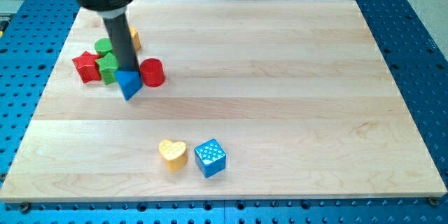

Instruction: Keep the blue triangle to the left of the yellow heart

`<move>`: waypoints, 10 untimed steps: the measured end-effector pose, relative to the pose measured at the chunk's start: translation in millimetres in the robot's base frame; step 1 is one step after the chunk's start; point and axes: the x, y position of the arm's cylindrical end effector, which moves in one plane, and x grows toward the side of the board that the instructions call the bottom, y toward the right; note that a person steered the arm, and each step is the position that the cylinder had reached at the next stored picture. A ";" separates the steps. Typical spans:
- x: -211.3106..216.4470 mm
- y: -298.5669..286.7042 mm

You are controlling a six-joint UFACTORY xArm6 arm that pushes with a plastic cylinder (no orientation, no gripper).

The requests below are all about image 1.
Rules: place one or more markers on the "blue triangle block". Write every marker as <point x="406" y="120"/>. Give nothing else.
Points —
<point x="129" y="82"/>

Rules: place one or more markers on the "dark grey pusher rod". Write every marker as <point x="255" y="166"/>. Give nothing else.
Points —
<point x="119" y="34"/>

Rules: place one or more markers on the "yellow heart block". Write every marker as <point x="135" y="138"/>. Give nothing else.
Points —
<point x="174" y="154"/>

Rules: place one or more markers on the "blue cube block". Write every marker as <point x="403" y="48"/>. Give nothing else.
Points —
<point x="210" y="158"/>

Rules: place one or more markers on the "wooden board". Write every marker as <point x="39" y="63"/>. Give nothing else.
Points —
<point x="296" y="93"/>

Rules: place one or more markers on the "red cylinder block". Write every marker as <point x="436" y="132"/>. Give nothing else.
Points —
<point x="152" y="72"/>

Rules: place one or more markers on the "yellow block behind rod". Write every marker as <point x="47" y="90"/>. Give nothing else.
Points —
<point x="135" y="38"/>

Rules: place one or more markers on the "green star block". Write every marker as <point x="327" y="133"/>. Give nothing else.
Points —
<point x="107" y="64"/>

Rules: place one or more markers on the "green cylinder block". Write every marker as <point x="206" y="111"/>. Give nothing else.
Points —
<point x="103" y="46"/>

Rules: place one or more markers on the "red star block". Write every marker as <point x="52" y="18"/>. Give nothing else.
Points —
<point x="86" y="67"/>

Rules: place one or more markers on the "blue perforated base table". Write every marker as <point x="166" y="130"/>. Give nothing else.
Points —
<point x="39" y="29"/>

